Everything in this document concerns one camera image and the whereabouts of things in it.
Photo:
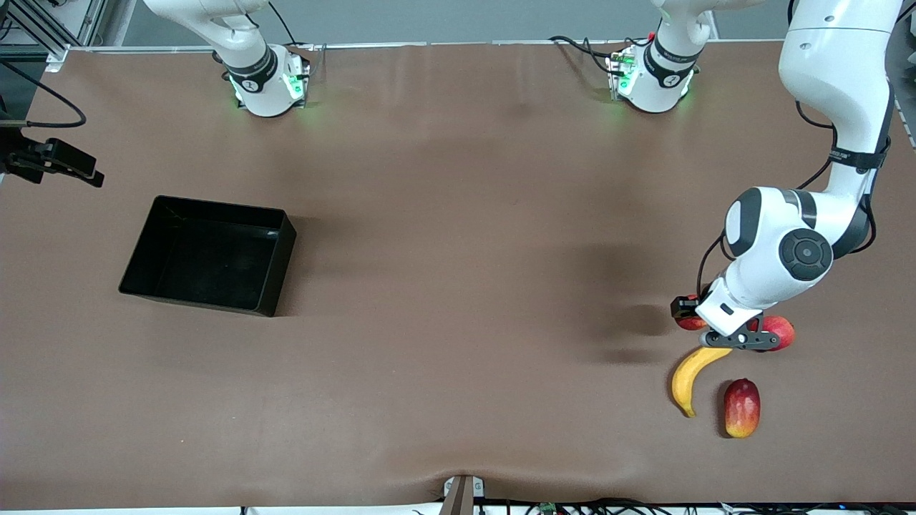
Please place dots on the red yellow striped apple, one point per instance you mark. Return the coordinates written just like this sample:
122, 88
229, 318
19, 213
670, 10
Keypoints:
693, 324

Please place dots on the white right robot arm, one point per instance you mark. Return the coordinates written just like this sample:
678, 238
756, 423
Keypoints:
250, 43

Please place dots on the red yellow mango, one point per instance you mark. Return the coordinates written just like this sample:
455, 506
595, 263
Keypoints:
742, 408

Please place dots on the pink red round fruit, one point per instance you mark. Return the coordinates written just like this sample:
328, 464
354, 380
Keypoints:
784, 330

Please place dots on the black plastic box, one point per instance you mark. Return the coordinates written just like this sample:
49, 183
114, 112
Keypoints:
207, 257

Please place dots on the yellow banana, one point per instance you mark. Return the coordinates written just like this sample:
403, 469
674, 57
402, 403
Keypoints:
683, 386

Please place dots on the aluminium frame structure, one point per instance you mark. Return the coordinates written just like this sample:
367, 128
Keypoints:
86, 18

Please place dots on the metal bracket with post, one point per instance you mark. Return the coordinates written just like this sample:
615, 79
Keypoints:
458, 497

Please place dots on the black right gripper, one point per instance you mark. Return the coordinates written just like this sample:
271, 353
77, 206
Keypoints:
21, 160

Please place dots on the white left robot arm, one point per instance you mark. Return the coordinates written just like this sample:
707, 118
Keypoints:
830, 71

